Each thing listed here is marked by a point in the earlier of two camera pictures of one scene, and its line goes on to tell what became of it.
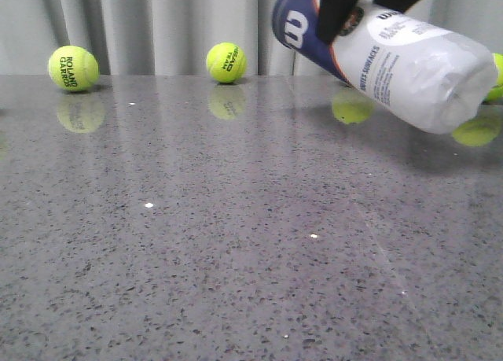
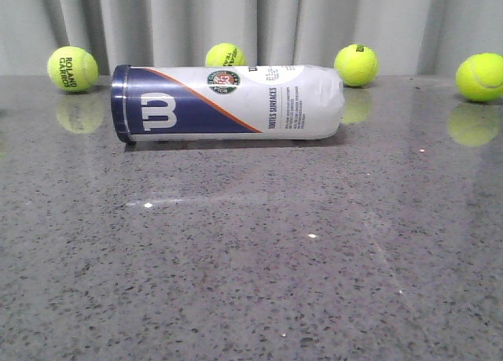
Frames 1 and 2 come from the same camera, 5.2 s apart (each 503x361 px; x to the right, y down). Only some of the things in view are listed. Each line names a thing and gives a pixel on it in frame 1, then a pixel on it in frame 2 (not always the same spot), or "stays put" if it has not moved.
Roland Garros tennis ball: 74,68 stays put
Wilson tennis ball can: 427,71 → 168,103
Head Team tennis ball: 226,62 stays put
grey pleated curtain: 170,28 stays put
